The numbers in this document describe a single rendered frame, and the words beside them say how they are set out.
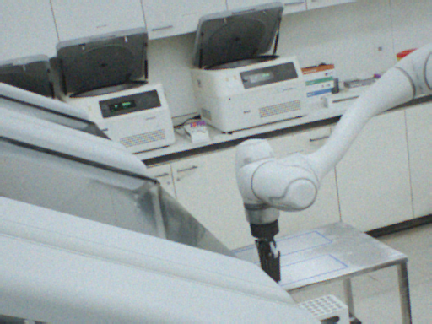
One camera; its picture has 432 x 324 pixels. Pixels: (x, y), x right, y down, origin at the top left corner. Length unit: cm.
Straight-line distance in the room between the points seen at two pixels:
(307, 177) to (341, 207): 299
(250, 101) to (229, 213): 68
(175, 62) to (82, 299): 425
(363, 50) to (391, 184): 104
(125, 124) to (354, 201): 156
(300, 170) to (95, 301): 115
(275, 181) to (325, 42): 351
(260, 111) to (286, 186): 268
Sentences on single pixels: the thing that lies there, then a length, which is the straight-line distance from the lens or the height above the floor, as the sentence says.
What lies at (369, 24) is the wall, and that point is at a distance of 523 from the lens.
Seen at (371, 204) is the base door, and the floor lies 25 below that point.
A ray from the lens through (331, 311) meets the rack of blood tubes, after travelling 196.
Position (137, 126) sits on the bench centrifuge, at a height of 106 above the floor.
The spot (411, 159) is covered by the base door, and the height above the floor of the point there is 49.
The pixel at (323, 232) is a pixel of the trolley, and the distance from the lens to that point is 265.
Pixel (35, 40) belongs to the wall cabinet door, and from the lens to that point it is 424.
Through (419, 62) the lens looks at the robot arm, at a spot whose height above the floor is 147.
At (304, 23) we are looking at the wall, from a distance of 501.
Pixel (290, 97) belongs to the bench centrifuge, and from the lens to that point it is 432.
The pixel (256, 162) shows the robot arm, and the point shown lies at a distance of 174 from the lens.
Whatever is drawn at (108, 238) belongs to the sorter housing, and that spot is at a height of 153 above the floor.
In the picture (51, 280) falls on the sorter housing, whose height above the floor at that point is 156.
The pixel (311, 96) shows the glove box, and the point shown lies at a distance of 481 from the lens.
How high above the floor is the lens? 174
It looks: 17 degrees down
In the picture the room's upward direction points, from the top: 10 degrees counter-clockwise
